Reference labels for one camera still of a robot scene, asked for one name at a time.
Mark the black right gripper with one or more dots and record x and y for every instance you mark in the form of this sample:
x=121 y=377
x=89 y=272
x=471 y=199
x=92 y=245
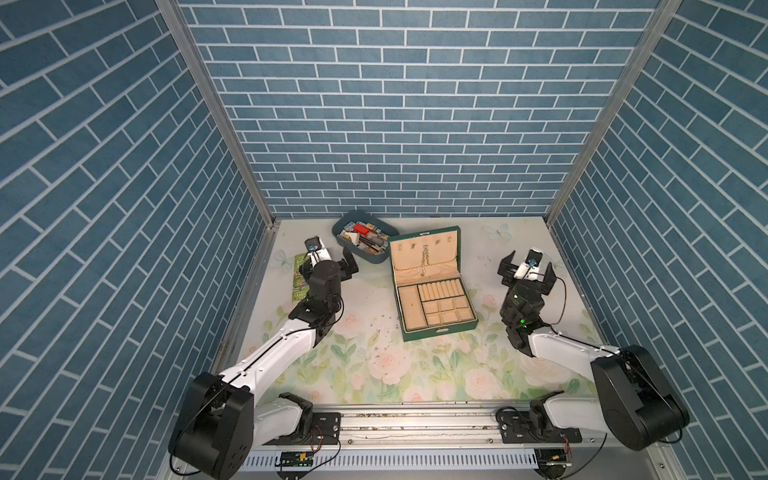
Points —
x=508 y=270

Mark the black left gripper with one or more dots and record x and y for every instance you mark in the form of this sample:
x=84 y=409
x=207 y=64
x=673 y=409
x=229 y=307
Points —
x=345 y=271

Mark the green jewelry box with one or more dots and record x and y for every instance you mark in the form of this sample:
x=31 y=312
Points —
x=431 y=296

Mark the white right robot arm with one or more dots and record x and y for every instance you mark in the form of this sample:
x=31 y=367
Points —
x=635 y=402

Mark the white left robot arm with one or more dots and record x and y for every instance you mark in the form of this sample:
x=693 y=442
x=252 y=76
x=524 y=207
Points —
x=221 y=417

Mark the red box in bin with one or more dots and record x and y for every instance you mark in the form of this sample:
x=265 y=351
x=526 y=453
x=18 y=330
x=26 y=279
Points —
x=362 y=229

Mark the green illustrated book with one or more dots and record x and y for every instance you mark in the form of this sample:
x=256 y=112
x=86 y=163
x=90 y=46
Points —
x=299 y=284

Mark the teal storage bin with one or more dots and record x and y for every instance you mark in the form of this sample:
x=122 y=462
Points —
x=375 y=247

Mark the floral table mat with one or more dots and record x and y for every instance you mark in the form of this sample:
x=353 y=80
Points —
x=365 y=360

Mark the small green circuit board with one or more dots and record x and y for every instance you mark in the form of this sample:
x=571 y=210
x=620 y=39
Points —
x=295 y=459

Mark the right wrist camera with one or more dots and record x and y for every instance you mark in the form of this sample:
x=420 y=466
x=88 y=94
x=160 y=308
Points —
x=529 y=269

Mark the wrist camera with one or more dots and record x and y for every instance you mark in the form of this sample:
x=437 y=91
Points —
x=316 y=250
x=529 y=269

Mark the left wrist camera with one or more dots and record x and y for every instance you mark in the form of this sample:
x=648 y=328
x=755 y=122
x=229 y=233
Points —
x=316 y=250

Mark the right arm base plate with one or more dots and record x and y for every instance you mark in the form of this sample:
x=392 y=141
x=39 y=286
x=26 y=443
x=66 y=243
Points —
x=528 y=425

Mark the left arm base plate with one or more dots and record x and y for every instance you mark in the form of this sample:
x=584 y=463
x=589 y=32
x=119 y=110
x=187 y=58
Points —
x=299 y=423

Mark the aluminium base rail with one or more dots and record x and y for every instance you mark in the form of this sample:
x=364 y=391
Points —
x=445 y=429

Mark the aluminium right corner post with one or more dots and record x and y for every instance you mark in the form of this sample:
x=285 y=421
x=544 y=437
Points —
x=649 y=39

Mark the aluminium corner post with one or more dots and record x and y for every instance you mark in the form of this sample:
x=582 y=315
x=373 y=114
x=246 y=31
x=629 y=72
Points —
x=649 y=39
x=175 y=21

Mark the aluminium left corner post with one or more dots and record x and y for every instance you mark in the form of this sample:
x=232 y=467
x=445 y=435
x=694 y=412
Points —
x=175 y=21

